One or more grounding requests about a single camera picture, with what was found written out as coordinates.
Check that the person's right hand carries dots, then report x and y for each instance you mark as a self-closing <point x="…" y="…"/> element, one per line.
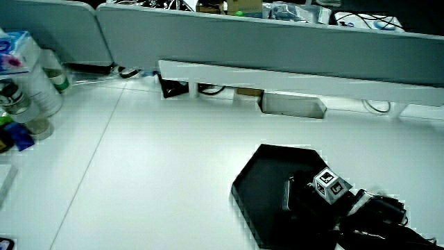
<point x="305" y="203"/>

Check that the black hexagonal plate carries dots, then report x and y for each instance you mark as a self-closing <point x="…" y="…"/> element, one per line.
<point x="263" y="187"/>

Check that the person's right forearm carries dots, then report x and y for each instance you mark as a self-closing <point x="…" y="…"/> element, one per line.
<point x="381" y="222"/>

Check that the gray box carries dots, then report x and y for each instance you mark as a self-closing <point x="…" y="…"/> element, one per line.
<point x="293" y="106"/>

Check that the small cardboard box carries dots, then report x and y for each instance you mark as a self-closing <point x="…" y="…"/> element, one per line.
<point x="249" y="92"/>

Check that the white desk shelf riser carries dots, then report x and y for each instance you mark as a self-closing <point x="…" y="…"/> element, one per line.
<point x="277" y="81"/>

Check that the gray partition panel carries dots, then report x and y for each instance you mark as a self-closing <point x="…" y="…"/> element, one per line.
<point x="52" y="31"/>
<point x="277" y="45"/>

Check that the black adapter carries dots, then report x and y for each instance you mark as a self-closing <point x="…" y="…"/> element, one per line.
<point x="172" y="88"/>

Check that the clear plastic bag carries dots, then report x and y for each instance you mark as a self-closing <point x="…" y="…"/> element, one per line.
<point x="291" y="12"/>

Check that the green ball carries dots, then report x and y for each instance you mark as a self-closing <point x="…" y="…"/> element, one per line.
<point x="239" y="13"/>

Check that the large cardboard box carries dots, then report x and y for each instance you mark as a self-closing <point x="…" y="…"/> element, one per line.
<point x="243" y="7"/>

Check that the green label white bottle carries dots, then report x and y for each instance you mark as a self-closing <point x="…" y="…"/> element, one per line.
<point x="57" y="74"/>

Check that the white cylindrical bottle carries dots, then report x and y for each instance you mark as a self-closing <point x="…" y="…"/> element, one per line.
<point x="41" y="90"/>

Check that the blue packet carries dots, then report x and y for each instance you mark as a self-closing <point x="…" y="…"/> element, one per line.
<point x="19" y="136"/>

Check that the clear bottle with dark cap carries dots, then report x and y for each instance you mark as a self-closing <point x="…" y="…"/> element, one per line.
<point x="21" y="107"/>

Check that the black round object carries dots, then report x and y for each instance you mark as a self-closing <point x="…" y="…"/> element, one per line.
<point x="4" y="142"/>

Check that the blue white tissue pack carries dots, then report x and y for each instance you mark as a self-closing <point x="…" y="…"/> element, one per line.
<point x="14" y="52"/>

